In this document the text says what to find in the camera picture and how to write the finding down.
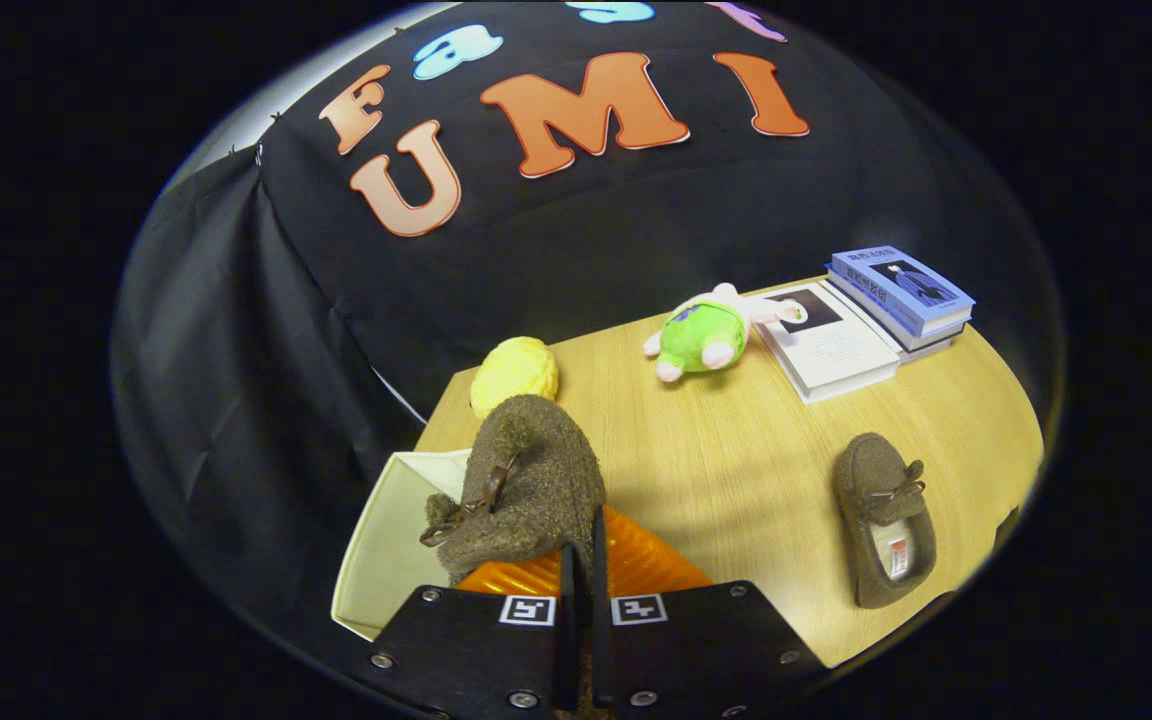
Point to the green and pink plush toy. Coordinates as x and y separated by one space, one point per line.
701 335

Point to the blue cover book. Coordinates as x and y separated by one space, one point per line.
896 285

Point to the brown fuzzy shoe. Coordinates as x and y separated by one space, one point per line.
866 470
536 470

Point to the yellow ribbed plush toy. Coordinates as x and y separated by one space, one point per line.
514 372

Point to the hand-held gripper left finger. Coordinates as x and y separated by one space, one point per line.
566 650

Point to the black backdrop cloth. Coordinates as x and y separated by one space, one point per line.
586 250

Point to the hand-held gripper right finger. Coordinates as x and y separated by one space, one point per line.
601 650

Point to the white book with dark photo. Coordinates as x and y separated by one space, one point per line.
836 350

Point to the grey fabric storage box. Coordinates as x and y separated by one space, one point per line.
386 550

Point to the book with blue spine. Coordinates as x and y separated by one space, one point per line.
941 338

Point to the white book under stack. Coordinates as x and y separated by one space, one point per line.
931 352

